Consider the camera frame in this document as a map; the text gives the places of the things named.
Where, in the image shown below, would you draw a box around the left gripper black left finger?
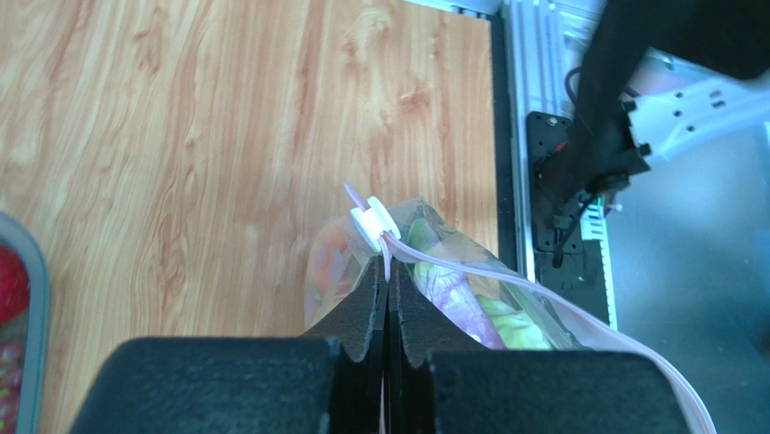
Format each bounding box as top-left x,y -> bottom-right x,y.
71,257 -> 385,433

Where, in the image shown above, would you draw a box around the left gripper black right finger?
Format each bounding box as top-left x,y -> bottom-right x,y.
388,262 -> 689,433

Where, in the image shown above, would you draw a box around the clear zip top bag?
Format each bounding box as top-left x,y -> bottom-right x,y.
305,188 -> 716,433

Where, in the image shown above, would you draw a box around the pale green cabbage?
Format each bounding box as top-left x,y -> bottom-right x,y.
475,295 -> 553,350

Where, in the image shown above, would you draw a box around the purple eggplant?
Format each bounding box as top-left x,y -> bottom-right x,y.
412,262 -> 506,350

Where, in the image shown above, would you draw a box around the orange peach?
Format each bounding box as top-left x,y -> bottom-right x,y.
305,232 -> 355,322

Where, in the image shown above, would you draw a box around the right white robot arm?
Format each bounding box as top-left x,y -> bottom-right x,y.
537,1 -> 769,210

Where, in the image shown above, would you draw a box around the grey plastic basket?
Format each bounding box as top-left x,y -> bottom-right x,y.
1,212 -> 51,433

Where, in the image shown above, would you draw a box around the purple grapes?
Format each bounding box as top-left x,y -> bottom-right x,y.
1,341 -> 24,433

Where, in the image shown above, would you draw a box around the red tomato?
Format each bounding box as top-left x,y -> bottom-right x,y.
0,246 -> 31,324

